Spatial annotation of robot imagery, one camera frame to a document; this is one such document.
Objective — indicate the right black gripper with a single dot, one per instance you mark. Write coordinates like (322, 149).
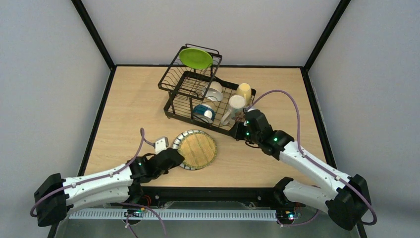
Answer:
(238, 132)

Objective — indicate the beige mug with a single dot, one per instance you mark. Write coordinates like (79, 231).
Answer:
(236, 103)

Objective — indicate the yellow mug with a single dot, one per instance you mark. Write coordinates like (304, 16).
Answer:
(245, 91)

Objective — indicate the teal patterned white bowl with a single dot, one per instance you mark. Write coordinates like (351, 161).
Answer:
(204, 113)

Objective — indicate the plain white bowl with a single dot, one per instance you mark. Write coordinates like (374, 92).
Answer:
(213, 91)

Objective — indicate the woven bamboo plate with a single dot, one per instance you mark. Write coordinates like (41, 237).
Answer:
(198, 149)

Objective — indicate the green plate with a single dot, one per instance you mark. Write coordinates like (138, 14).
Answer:
(195, 58)

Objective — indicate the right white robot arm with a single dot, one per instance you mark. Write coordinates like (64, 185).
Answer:
(343, 197)

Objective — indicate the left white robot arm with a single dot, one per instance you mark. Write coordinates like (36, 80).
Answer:
(58, 197)

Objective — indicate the blue striped white plate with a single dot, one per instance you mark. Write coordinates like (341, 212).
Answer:
(176, 144)

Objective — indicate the black wire dish rack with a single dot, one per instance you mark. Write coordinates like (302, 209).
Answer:
(183, 85)

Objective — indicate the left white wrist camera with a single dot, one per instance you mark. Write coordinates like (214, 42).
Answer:
(161, 144)

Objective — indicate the white slotted cable duct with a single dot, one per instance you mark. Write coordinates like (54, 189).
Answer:
(176, 214)

